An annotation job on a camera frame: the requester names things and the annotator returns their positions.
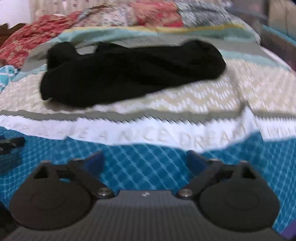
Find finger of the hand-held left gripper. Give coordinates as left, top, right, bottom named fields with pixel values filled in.
left=0, top=137, right=25, bottom=155

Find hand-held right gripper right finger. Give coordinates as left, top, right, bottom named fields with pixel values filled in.
left=177, top=150, right=258, bottom=200

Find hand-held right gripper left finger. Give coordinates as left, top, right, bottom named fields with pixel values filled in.
left=32, top=150, right=115, bottom=200

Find black pants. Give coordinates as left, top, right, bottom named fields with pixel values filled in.
left=40, top=40, right=227, bottom=109

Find patterned teal beige bedspread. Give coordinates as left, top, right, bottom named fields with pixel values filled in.
left=0, top=23, right=296, bottom=233

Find dark wooden headboard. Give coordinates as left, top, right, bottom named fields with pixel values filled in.
left=0, top=23, right=26, bottom=47

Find purple cloth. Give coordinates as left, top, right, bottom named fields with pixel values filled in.
left=276, top=215, right=296, bottom=240

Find light patterned curtain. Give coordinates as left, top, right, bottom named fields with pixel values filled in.
left=31, top=0, right=130, bottom=22

